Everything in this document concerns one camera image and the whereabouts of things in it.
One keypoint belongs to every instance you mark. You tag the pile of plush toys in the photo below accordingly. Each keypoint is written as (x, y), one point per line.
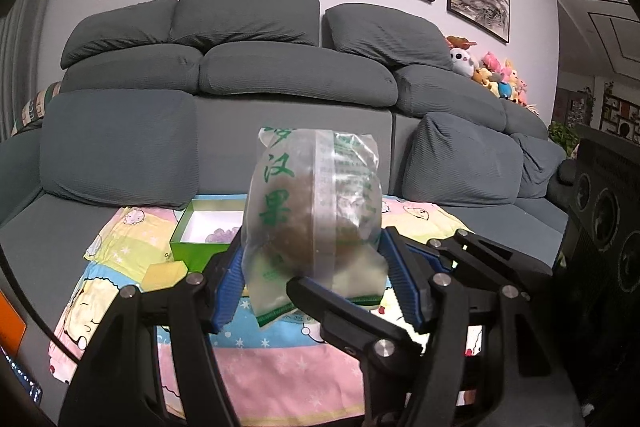
(492, 74)

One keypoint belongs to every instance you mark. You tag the green potted plant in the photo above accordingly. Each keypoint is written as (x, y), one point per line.
(562, 137)

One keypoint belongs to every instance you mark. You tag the orange panel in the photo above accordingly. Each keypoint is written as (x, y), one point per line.
(11, 327)

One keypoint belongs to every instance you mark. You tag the pastel cartoon printed blanket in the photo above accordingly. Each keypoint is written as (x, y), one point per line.
(280, 357)

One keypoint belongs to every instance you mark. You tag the striped cloth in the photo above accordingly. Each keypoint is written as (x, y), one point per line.
(35, 107)

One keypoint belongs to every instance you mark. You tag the stack of grey back cushions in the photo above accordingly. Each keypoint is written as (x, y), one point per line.
(290, 67)

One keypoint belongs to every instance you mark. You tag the dark display shelf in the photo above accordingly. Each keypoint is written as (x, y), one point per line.
(620, 109)

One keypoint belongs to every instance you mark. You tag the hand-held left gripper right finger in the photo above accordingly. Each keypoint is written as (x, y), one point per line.
(407, 292)

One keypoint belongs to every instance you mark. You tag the green cardboard box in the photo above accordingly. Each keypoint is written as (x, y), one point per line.
(200, 252)

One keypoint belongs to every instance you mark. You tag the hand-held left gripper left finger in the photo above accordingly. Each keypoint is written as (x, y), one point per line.
(227, 287)

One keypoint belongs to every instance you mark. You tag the yellow card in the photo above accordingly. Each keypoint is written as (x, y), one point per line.
(162, 276)

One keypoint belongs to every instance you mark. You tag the clear green-print fruit bag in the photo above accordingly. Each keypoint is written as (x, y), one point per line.
(310, 207)

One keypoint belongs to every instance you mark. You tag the grey ribbed throw pillow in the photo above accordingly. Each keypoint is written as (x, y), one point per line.
(540, 167)
(115, 147)
(460, 162)

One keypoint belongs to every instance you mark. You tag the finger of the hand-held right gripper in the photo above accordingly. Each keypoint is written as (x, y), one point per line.
(490, 257)
(350, 322)

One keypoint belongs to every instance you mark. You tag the grey sofa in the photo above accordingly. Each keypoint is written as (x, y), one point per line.
(300, 147)

